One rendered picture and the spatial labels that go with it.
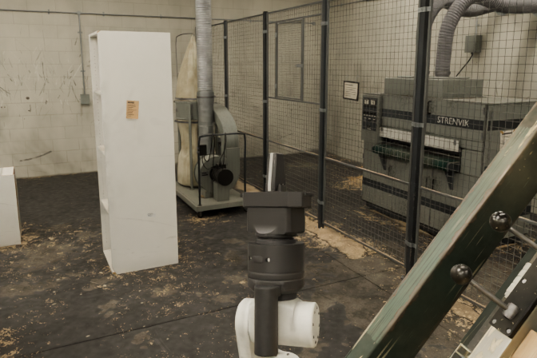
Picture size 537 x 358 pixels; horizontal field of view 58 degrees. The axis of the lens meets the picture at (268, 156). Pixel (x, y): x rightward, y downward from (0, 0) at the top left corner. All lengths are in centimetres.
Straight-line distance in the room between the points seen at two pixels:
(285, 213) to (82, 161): 801
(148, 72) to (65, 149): 461
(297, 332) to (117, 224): 367
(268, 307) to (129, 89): 355
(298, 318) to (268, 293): 7
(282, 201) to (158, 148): 357
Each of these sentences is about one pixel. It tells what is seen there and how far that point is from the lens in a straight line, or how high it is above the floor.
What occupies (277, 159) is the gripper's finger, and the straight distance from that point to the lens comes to 75.
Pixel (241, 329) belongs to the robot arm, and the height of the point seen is 139.
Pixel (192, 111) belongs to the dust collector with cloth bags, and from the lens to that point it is 634.
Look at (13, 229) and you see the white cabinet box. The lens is 551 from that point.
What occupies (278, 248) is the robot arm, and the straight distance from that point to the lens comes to 72.
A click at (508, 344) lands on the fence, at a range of 99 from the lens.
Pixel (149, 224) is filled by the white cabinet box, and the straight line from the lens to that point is 439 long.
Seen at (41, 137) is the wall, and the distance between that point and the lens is 856.
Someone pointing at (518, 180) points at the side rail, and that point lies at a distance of 122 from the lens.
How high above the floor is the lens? 178
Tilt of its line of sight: 11 degrees down
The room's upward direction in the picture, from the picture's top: straight up
